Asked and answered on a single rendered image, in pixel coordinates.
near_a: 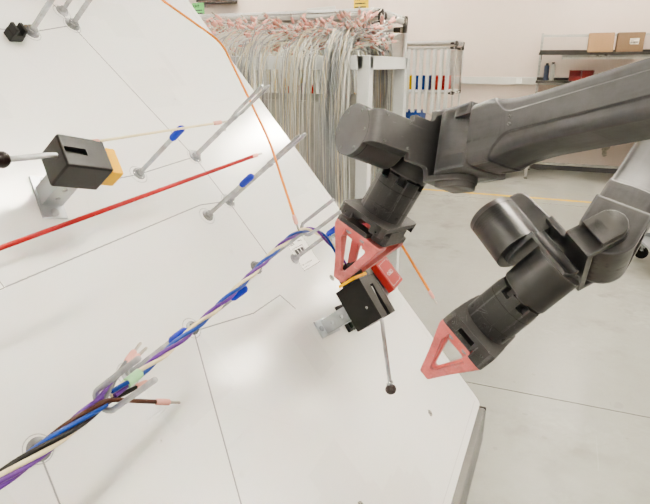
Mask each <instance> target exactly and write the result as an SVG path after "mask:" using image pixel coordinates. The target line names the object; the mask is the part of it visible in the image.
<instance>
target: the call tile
mask: <svg viewBox="0 0 650 504"><path fill-rule="evenodd" d="M371 269H372V271H373V272H372V273H373V274H374V275H375V277H376V279H377V280H378V281H379V283H380V284H381V285H382V287H383V288H385V289H386V290H387V291H388V293H391V292H392V291H394V290H395V288H396V287H397V286H398V285H399V284H400V282H401V281H402V278H401V276H400V275H399V274H398V272H397V271H396V269H395V268H394V267H393V265H392V264H391V263H390V261H389V260H388V258H387V257H385V258H383V259H382V260H380V261H379V262H377V263H376V264H374V265H373V266H372V267H371Z"/></svg>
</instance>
